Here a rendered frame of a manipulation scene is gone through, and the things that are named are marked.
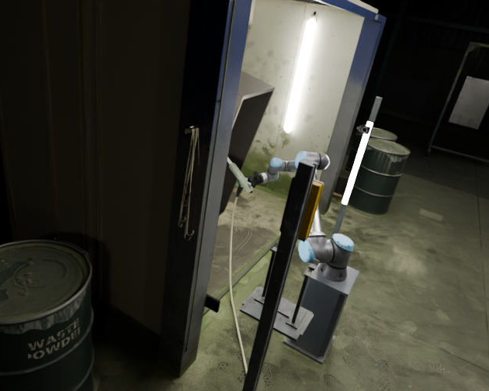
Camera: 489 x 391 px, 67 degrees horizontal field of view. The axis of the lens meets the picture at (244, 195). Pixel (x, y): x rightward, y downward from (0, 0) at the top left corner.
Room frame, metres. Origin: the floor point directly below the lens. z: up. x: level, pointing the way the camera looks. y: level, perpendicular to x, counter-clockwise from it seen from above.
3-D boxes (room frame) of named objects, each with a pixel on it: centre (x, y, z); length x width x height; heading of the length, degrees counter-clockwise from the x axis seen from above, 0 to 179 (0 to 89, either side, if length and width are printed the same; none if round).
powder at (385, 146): (4.70, -1.68, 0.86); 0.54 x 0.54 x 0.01
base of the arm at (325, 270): (2.08, -0.68, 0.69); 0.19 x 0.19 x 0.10
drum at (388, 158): (4.70, -1.68, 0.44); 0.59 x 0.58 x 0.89; 169
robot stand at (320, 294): (2.08, -0.68, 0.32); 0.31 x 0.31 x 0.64; 65
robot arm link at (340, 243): (2.08, -0.67, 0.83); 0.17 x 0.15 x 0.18; 110
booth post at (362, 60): (4.30, -0.98, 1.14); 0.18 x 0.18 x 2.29; 65
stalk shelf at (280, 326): (1.45, -0.27, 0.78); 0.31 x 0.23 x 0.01; 65
